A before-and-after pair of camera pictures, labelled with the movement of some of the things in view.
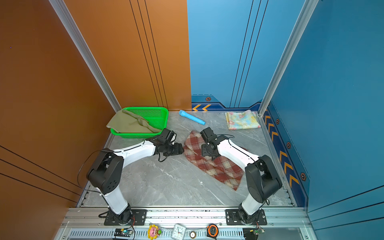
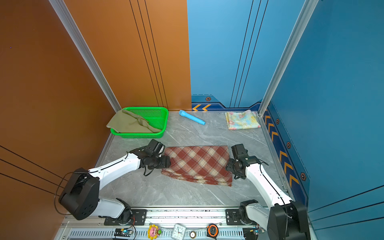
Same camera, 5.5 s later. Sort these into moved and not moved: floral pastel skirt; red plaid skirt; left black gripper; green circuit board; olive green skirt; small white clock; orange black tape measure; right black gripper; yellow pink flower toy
Moved: left black gripper; red plaid skirt; right black gripper
Not moved: orange black tape measure; yellow pink flower toy; small white clock; green circuit board; floral pastel skirt; olive green skirt
